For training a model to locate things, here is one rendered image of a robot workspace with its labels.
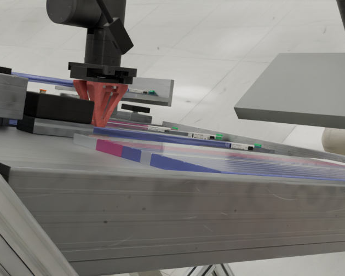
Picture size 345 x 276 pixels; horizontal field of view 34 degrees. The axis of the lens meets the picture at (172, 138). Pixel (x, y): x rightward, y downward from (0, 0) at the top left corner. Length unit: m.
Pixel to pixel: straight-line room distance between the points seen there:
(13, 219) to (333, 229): 0.33
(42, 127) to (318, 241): 0.32
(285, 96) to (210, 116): 1.23
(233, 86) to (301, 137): 0.61
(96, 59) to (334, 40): 2.03
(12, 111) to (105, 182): 0.34
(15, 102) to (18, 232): 0.40
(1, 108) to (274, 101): 0.88
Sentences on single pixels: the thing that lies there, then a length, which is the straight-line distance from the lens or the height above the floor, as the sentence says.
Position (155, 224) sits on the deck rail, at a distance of 0.36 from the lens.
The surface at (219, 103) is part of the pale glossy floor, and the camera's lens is 2.68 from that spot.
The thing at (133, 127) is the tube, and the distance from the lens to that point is 0.95.
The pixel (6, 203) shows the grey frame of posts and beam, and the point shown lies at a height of 1.23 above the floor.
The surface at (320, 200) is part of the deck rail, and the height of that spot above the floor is 1.01.
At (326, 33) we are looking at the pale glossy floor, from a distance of 2.90.
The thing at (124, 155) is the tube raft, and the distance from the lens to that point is 0.53.
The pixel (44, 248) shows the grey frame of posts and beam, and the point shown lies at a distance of 0.27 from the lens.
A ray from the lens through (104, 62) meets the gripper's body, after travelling 0.88.
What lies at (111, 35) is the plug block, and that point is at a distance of 0.75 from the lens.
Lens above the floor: 1.35
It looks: 31 degrees down
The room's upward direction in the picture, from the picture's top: 28 degrees counter-clockwise
